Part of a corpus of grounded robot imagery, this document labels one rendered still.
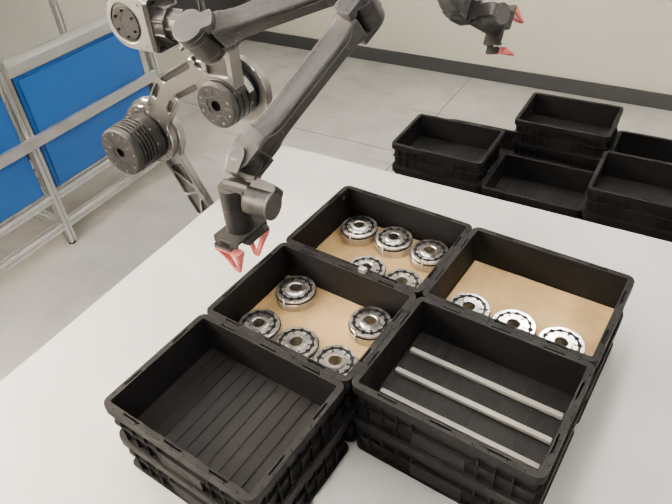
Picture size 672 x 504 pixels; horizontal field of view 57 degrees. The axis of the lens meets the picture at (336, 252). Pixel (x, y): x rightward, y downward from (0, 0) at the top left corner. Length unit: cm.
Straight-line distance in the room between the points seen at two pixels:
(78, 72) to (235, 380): 217
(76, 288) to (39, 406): 150
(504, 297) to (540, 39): 305
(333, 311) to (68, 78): 209
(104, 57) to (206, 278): 175
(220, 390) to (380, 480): 40
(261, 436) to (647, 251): 127
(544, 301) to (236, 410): 78
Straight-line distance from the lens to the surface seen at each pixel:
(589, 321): 159
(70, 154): 334
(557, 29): 442
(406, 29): 478
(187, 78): 206
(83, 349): 182
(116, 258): 328
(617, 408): 160
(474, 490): 133
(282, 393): 140
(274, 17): 138
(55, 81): 323
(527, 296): 161
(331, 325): 151
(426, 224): 170
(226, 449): 134
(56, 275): 331
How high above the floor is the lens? 192
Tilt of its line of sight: 40 degrees down
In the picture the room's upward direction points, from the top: 5 degrees counter-clockwise
